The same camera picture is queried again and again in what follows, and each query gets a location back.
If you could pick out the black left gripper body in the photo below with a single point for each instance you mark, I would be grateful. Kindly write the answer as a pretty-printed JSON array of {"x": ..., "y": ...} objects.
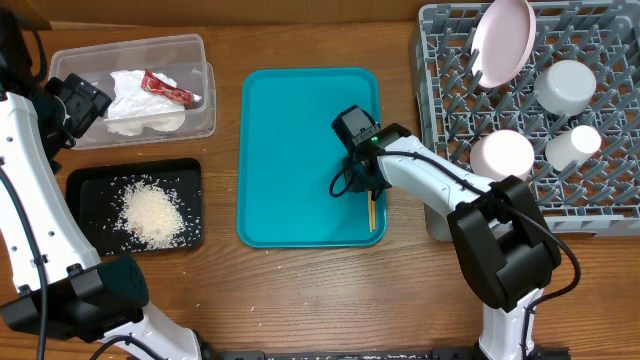
[{"x": 70, "y": 113}]

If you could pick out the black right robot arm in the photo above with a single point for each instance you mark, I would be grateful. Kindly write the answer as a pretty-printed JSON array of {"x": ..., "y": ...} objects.
[{"x": 504, "y": 248}]

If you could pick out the grey small bowl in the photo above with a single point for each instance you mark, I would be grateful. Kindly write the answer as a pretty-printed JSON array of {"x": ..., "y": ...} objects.
[{"x": 565, "y": 88}]

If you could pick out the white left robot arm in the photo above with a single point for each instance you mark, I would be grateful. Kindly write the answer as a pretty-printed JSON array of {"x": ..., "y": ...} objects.
[{"x": 65, "y": 290}]

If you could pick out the black rectangular tray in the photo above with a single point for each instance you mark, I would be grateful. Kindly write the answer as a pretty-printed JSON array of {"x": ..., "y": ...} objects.
[{"x": 91, "y": 192}]

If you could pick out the grey dishwasher rack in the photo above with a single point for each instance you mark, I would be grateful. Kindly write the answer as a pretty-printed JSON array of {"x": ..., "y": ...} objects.
[{"x": 601, "y": 196}]

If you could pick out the red snack wrapper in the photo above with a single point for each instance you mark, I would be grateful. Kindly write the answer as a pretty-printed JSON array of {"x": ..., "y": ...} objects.
[{"x": 152, "y": 84}]

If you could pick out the white paper cup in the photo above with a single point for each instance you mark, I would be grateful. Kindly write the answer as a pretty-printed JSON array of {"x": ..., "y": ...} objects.
[{"x": 575, "y": 146}]

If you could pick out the teal plastic tray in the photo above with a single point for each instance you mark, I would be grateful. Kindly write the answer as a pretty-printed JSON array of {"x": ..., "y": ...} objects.
[{"x": 289, "y": 156}]

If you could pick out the pile of rice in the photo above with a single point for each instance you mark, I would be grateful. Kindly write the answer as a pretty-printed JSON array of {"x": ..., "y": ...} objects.
[{"x": 148, "y": 214}]

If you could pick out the white round plate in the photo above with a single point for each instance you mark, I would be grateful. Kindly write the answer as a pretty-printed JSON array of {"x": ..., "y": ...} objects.
[{"x": 504, "y": 40}]

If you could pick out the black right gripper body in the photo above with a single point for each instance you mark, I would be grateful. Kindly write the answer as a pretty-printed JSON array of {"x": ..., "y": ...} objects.
[{"x": 362, "y": 183}]

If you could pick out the clear plastic bin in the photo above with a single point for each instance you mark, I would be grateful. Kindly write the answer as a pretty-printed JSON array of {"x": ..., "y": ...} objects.
[{"x": 179, "y": 61}]

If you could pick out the wooden chopstick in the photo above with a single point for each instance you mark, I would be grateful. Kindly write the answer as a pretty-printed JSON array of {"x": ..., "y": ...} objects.
[{"x": 371, "y": 212}]

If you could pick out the white napkin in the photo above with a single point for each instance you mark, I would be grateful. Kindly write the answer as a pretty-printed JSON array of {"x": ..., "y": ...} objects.
[{"x": 135, "y": 109}]

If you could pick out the pink bowl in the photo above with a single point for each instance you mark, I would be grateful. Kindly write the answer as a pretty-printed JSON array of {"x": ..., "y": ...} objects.
[{"x": 502, "y": 154}]

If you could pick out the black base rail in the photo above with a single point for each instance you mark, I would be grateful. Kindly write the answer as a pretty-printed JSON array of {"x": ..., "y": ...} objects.
[{"x": 458, "y": 353}]

